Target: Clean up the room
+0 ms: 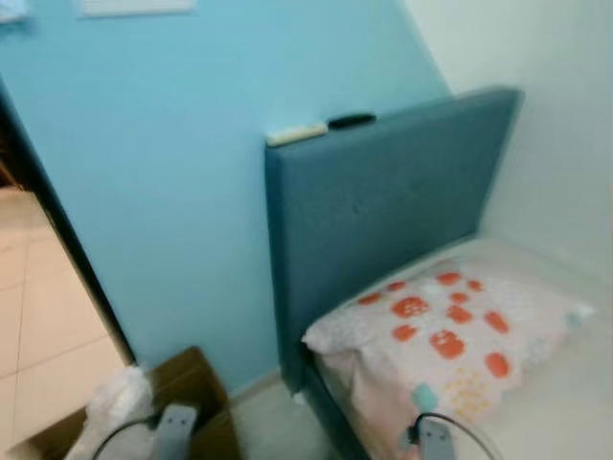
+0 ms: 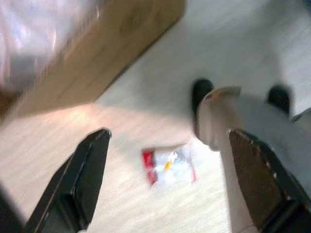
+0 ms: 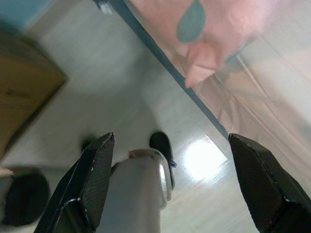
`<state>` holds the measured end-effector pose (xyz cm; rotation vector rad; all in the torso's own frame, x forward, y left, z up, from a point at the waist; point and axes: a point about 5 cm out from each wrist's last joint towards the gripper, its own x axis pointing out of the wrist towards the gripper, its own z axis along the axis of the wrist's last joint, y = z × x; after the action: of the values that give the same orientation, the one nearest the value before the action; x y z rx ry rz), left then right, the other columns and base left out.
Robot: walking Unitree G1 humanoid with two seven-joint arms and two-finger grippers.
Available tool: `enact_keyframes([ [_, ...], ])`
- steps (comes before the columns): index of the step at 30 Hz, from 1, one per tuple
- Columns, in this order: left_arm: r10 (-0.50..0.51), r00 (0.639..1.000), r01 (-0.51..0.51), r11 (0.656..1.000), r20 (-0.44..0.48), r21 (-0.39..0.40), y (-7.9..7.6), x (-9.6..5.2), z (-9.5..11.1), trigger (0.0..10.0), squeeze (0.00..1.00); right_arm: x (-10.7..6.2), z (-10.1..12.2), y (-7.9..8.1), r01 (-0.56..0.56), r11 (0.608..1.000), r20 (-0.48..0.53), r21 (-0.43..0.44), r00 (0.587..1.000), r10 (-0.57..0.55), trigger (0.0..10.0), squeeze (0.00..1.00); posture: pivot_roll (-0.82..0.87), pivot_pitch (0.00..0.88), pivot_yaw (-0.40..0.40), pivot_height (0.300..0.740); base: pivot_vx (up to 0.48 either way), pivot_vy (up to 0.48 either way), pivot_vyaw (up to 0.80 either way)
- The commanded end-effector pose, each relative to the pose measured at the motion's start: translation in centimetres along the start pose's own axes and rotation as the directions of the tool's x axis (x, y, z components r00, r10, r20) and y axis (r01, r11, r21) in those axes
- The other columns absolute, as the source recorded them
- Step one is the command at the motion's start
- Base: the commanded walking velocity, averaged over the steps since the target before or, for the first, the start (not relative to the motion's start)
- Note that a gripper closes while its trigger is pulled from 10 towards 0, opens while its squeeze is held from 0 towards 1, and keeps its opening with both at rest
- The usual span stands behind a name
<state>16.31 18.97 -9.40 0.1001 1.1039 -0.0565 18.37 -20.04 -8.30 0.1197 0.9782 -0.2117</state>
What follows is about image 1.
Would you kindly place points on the white remote control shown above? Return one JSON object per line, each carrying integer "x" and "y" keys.
{"x": 297, "y": 134}

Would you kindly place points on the mattress with cream sheet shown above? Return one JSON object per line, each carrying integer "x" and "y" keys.
{"x": 575, "y": 402}

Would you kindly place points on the black door frame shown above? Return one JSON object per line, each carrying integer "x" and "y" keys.
{"x": 67, "y": 251}

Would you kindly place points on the dark blue bed base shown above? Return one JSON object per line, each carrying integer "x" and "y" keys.
{"x": 326, "y": 422}

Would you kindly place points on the black remote control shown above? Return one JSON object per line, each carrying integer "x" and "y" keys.
{"x": 351, "y": 121}

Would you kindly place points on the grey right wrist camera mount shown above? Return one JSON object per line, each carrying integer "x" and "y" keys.
{"x": 433, "y": 443}

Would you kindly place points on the pink pillow with orange patches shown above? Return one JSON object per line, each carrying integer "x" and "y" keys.
{"x": 450, "y": 326}

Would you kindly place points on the white light switch plate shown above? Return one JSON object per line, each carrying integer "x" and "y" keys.
{"x": 134, "y": 7}

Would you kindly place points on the blue upholstered headboard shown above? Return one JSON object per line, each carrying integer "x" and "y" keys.
{"x": 383, "y": 192}

